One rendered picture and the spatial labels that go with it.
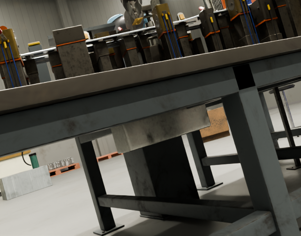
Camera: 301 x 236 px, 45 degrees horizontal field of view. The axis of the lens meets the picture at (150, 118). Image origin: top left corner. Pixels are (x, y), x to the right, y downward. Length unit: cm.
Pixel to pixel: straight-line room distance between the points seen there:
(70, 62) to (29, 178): 617
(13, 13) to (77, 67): 1159
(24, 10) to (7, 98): 1244
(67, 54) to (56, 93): 74
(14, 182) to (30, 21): 689
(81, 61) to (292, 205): 93
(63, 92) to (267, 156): 62
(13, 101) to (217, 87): 54
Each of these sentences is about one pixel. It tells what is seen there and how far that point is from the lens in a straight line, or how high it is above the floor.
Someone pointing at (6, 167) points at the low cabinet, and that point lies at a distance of 930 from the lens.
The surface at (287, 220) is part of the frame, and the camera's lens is 115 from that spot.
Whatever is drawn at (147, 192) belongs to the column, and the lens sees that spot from 231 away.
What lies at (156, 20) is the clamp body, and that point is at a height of 99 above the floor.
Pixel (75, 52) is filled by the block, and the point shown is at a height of 93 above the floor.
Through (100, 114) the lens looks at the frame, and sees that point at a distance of 82.
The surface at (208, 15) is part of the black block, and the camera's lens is 167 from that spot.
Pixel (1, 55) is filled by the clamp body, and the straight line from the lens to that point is 147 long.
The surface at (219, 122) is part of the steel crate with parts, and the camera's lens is 695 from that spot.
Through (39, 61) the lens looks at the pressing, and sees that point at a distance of 180.
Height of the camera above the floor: 55
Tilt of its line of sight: 2 degrees up
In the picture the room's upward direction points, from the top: 16 degrees counter-clockwise
